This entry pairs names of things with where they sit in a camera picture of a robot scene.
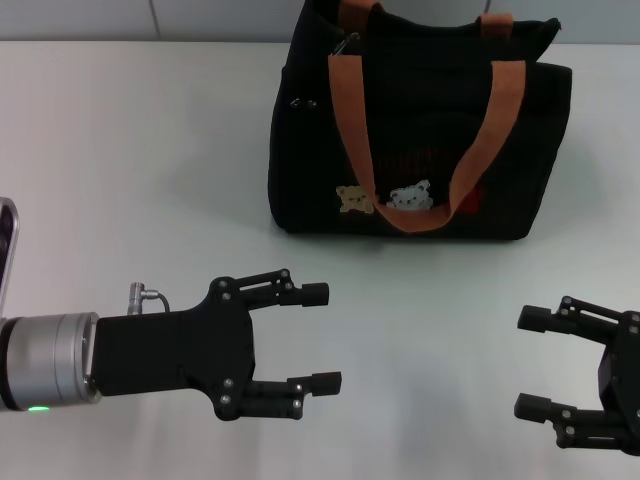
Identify left gripper cable with connector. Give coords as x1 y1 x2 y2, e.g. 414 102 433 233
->
128 281 172 318

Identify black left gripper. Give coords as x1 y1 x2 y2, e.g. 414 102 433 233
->
93 268 343 422

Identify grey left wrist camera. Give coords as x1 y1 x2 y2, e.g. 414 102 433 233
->
0 196 22 319

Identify silver main zipper pull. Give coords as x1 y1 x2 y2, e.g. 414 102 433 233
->
333 31 361 56

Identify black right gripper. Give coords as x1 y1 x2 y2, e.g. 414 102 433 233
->
513 295 640 457

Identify black food bag orange handles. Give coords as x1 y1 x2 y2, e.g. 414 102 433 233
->
268 0 573 245

